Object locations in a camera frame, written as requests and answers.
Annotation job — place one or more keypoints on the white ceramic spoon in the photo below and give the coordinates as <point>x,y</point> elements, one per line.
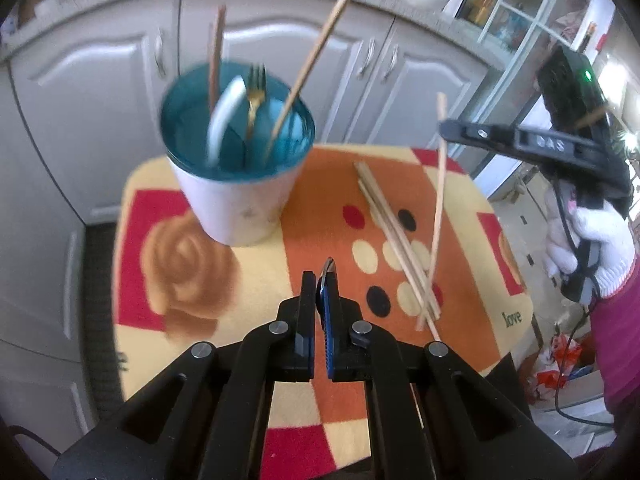
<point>222,110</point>

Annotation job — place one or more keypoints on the wooden chopstick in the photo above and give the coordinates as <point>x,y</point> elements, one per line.
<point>439,200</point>
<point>434,327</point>
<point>380,205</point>
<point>387,240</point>
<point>395,247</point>
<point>312,55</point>

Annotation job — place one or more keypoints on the gold fork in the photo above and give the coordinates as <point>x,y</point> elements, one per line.
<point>252,105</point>

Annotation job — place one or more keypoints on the white utensil holder teal lid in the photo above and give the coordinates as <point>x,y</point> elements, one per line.
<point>235,210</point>

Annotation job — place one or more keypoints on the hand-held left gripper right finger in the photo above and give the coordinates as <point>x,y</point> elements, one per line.
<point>327,330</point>

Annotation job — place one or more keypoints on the red plastic bag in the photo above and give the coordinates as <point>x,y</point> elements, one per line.
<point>555,360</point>

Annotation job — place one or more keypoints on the white framed glass door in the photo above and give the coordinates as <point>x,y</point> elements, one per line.
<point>510,105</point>

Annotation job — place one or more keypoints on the bundle of wooden chopsticks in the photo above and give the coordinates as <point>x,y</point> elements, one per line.
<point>260,35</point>

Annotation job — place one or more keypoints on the printed orange red blanket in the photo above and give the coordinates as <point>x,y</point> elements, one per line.
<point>310,200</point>

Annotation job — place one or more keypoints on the person's right forearm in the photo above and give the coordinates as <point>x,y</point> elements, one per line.
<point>620,340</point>

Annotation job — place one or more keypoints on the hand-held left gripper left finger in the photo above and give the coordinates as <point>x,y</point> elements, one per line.
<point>302,320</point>

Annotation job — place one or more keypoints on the all-metal spoon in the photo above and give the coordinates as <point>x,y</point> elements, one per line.
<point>328,267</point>

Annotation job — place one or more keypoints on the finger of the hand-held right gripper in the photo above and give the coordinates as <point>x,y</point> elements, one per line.
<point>480,135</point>

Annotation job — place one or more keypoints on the dark ribbed floor mat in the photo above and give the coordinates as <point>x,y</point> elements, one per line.
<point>100,310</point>

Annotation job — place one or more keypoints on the white side cabinet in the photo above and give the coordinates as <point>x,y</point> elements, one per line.
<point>35,185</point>

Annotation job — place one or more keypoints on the white cabinet door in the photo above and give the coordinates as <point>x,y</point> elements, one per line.
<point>425,75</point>
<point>100,110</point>

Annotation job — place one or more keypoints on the person's right hand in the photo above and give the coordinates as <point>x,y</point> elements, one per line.
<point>612,240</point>

